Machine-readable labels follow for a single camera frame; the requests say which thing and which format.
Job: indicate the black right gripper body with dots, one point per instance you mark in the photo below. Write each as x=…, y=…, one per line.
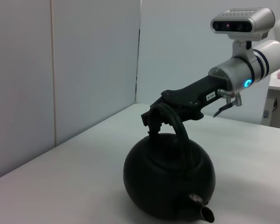
x=196, y=95

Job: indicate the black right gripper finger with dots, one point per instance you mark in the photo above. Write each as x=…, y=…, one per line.
x=154, y=121
x=186, y=116

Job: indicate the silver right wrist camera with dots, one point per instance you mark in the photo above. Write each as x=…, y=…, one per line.
x=254, y=21

